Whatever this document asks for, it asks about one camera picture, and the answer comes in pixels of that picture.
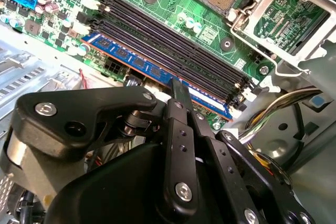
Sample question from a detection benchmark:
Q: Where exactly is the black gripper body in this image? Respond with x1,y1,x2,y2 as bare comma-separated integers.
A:
43,142,247,224

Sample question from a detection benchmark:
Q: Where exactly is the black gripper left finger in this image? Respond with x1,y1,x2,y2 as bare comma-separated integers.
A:
6,77,200,217

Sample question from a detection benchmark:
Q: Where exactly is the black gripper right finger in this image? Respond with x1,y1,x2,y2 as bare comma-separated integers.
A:
187,110,317,224

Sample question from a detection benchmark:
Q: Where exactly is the blue RAM stick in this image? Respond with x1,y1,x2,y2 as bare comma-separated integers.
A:
80,32,234,123

